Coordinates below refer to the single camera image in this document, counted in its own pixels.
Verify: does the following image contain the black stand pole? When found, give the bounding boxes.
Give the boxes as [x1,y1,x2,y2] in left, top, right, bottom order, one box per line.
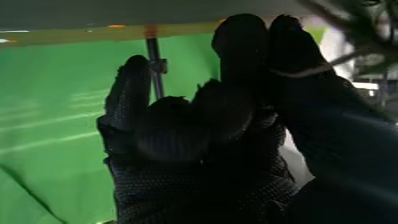
[144,36,170,101]

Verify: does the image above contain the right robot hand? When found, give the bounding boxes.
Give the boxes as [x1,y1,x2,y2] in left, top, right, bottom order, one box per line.
[96,13,398,224]

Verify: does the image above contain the green sprig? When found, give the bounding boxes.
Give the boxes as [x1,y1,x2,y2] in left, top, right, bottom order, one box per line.
[270,0,398,80]

